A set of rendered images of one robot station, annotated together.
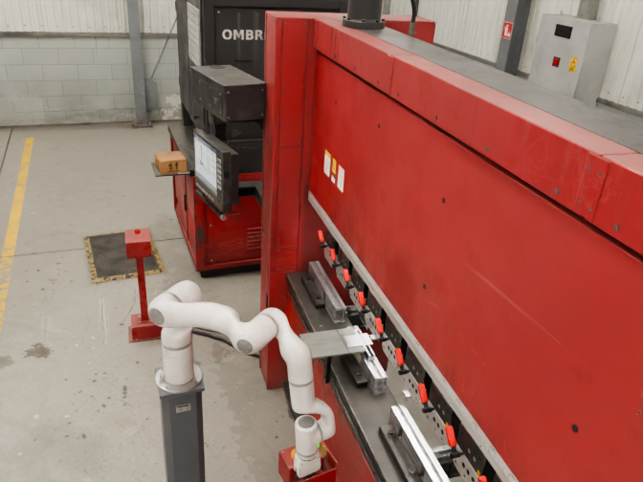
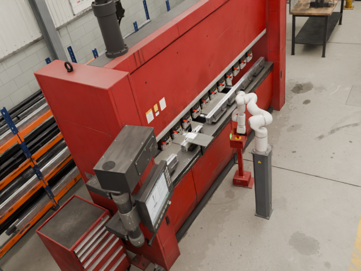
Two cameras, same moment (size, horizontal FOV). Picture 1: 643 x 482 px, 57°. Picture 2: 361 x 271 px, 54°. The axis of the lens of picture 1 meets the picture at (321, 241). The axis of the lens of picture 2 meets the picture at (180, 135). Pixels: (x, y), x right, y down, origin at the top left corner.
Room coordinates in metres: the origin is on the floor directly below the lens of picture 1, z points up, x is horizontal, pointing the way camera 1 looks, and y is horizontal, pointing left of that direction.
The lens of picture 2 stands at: (3.98, 2.50, 3.43)
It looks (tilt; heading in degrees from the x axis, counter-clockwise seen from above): 37 degrees down; 239
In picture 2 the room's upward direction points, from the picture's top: 12 degrees counter-clockwise
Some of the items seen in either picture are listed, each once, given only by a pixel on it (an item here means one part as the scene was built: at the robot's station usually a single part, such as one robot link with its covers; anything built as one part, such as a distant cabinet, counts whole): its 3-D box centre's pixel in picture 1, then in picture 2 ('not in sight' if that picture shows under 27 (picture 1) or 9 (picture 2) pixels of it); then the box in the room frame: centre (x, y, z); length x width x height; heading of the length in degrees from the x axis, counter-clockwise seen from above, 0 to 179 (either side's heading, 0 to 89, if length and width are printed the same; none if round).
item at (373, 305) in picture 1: (381, 313); (193, 108); (2.09, -0.27, 1.26); 0.15 x 0.09 x 0.17; 19
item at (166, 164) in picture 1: (169, 161); not in sight; (4.30, 1.21, 1.04); 0.30 x 0.26 x 0.12; 22
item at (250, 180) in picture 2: not in sight; (244, 178); (1.69, 0.02, 0.06); 0.25 x 0.20 x 0.12; 120
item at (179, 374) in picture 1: (178, 360); (261, 141); (1.89, 0.55, 1.09); 0.19 x 0.19 x 0.18
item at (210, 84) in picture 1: (227, 147); (138, 189); (3.31, 0.59, 1.53); 0.51 x 0.25 x 0.85; 33
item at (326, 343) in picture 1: (331, 342); (200, 138); (2.21, -0.08, 1.00); 0.26 x 0.18 x 0.01; 109
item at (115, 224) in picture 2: (251, 198); (131, 215); (3.40, 0.46, 1.18); 0.40 x 0.24 x 0.07; 19
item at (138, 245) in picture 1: (142, 284); not in sight; (3.51, 1.23, 0.41); 0.25 x 0.20 x 0.83; 109
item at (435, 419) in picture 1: (448, 411); (218, 83); (1.52, -0.47, 1.26); 0.15 x 0.09 x 0.17; 19
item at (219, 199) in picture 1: (216, 169); (154, 194); (3.22, 0.63, 1.42); 0.45 x 0.12 x 0.36; 33
